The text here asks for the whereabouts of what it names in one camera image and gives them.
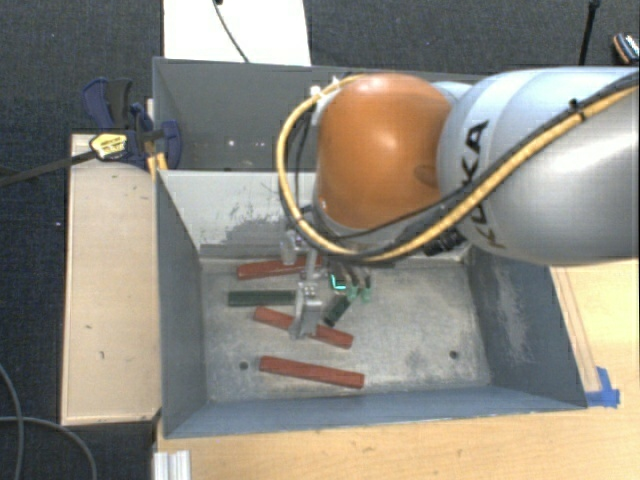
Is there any grey metal bin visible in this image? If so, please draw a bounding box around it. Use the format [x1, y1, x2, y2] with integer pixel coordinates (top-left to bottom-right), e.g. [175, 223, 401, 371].
[151, 56, 590, 440]

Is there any pale wood flat board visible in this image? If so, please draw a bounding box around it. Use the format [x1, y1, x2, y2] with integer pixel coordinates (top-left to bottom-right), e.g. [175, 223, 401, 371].
[59, 132, 164, 427]

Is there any dark green flat block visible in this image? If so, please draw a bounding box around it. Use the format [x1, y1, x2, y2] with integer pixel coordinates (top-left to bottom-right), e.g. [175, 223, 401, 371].
[323, 295, 352, 327]
[227, 290, 298, 309]

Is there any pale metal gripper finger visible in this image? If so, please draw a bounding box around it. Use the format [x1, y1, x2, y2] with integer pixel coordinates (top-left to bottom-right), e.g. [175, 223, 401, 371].
[279, 230, 303, 267]
[288, 281, 325, 342]

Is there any red-brown flat block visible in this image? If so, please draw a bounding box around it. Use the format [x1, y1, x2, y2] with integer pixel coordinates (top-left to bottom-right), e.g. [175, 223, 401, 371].
[258, 355, 366, 391]
[236, 256, 322, 282]
[252, 306, 355, 351]

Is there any black cylinder on white bracket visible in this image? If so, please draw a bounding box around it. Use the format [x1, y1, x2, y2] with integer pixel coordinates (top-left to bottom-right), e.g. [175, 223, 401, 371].
[423, 229, 467, 259]

